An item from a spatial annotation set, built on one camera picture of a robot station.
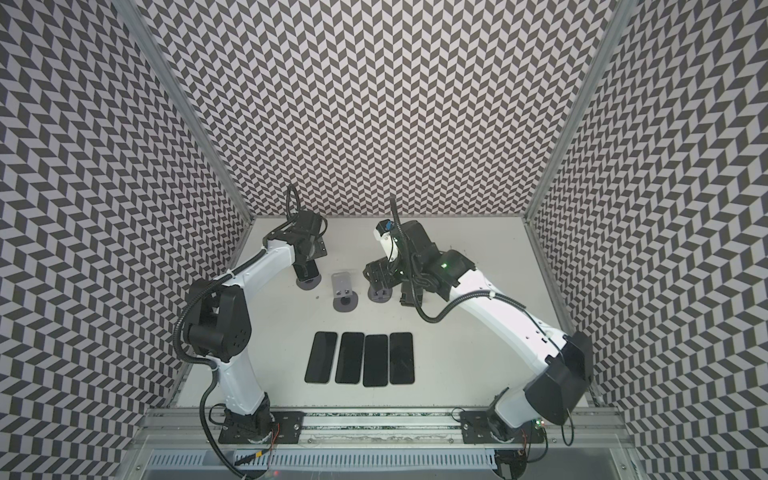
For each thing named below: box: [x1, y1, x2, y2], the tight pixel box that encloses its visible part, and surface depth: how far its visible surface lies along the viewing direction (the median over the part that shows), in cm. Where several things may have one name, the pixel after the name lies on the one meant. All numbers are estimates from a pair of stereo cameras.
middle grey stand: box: [367, 287, 393, 303], surface depth 95 cm
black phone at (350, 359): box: [335, 332, 365, 384], surface depth 87 cm
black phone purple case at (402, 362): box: [390, 332, 415, 385], surface depth 85 cm
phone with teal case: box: [363, 335, 389, 387], surface depth 84 cm
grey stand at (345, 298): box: [331, 272, 358, 312], surface depth 93 cm
